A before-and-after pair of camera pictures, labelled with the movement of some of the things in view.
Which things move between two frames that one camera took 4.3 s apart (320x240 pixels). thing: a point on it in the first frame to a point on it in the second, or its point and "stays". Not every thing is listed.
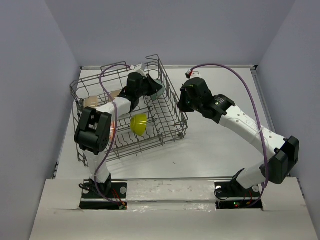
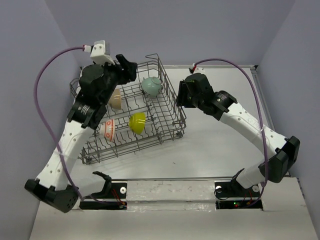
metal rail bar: x=174 y=178 stays
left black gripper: x=153 y=87 to x=130 y=72
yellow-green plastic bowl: x=138 y=124 stays
